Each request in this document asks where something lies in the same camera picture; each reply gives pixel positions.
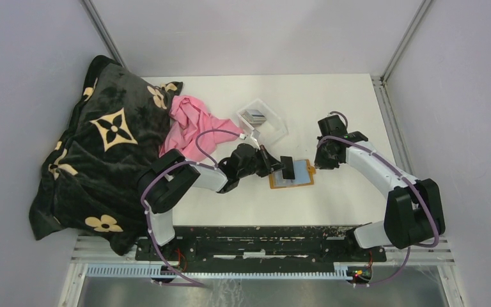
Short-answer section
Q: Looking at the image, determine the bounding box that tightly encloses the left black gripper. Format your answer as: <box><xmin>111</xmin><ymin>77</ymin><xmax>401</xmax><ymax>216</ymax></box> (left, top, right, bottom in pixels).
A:
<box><xmin>238</xmin><ymin>145</ymin><xmax>286</xmax><ymax>179</ymax></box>

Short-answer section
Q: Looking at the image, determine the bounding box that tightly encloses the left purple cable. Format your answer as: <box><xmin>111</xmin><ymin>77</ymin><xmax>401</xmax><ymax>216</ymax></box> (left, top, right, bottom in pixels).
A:
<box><xmin>140</xmin><ymin>129</ymin><xmax>251</xmax><ymax>289</ymax></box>

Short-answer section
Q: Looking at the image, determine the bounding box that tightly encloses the stack of credit cards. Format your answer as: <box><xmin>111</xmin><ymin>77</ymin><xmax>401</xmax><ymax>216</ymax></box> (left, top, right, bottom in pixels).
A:
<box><xmin>242</xmin><ymin>109</ymin><xmax>267</xmax><ymax>126</ymax></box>

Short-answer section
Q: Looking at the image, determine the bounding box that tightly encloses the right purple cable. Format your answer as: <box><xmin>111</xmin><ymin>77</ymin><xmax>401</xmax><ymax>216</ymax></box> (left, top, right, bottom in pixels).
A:
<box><xmin>316</xmin><ymin>111</ymin><xmax>440</xmax><ymax>287</ymax></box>

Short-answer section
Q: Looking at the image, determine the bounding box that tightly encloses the aluminium frame rail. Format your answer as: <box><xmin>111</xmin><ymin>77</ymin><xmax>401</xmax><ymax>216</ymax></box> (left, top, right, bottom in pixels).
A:
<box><xmin>371</xmin><ymin>76</ymin><xmax>455</xmax><ymax>267</ymax></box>

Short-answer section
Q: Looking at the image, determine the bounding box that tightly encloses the black vip card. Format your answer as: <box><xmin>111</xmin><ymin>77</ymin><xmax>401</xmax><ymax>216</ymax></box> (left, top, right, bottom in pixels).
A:
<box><xmin>281</xmin><ymin>156</ymin><xmax>295</xmax><ymax>180</ymax></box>

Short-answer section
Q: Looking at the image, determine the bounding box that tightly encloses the purple cable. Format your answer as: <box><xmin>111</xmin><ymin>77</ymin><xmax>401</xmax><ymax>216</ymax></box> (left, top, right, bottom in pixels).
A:
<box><xmin>316</xmin><ymin>111</ymin><xmax>440</xmax><ymax>287</ymax></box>
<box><xmin>140</xmin><ymin>129</ymin><xmax>251</xmax><ymax>289</ymax></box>

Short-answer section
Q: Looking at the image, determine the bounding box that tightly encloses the black floral blanket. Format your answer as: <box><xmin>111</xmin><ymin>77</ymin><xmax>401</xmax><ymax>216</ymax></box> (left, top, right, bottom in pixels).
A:
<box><xmin>29</xmin><ymin>55</ymin><xmax>183</xmax><ymax>256</ymax></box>

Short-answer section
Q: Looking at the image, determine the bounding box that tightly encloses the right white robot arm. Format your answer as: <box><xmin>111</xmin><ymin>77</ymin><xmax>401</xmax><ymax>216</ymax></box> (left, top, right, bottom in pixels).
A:
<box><xmin>315</xmin><ymin>111</ymin><xmax>446</xmax><ymax>261</ymax></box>

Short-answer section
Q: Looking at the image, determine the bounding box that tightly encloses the white slotted cable duct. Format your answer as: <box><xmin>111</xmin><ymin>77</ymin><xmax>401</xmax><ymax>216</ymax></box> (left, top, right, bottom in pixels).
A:
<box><xmin>86</xmin><ymin>264</ymin><xmax>352</xmax><ymax>281</ymax></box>

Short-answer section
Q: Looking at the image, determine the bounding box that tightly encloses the pink cloth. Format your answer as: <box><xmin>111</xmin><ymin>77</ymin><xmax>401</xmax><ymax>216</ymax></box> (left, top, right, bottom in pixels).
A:
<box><xmin>159</xmin><ymin>95</ymin><xmax>243</xmax><ymax>162</ymax></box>

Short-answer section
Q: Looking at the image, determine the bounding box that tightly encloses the white plastic tray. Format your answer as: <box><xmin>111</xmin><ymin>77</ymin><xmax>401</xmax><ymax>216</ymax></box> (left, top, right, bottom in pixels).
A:
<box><xmin>235</xmin><ymin>98</ymin><xmax>288</xmax><ymax>148</ymax></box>

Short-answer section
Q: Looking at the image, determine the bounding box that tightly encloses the yellow leather card holder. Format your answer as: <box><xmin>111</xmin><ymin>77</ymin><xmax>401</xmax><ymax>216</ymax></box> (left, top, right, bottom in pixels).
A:
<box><xmin>269</xmin><ymin>156</ymin><xmax>316</xmax><ymax>189</ymax></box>

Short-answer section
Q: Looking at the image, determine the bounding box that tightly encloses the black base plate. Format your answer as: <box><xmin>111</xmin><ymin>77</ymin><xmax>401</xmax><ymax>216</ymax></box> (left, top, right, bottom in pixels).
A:
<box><xmin>135</xmin><ymin>225</ymin><xmax>430</xmax><ymax>274</ymax></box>

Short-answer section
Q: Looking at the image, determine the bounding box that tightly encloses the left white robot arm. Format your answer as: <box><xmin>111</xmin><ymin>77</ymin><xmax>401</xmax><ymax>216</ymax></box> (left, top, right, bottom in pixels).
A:
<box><xmin>136</xmin><ymin>143</ymin><xmax>285</xmax><ymax>260</ymax></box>

